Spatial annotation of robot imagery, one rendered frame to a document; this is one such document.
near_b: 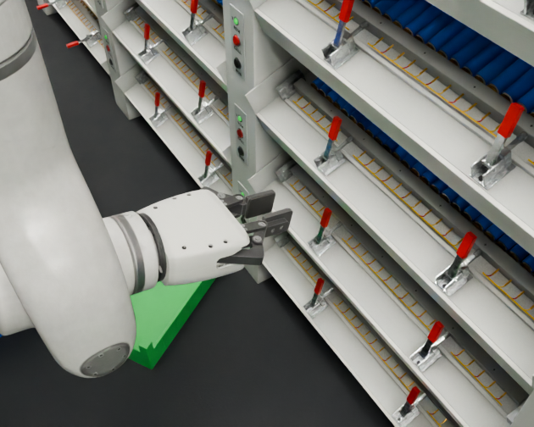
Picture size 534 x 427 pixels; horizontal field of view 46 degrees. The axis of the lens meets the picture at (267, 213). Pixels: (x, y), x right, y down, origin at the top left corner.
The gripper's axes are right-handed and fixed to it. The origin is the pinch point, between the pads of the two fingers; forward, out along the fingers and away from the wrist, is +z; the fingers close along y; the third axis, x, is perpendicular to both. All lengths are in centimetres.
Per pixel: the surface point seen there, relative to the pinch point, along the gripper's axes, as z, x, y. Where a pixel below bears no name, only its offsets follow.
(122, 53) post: 27, -34, -101
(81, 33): 28, -45, -135
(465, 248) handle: 20.0, -0.3, 14.3
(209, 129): 25, -26, -52
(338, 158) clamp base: 22.1, -5.5, -11.8
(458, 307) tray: 20.0, -8.3, 17.2
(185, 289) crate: 15, -58, -38
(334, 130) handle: 20.0, -0.2, -12.3
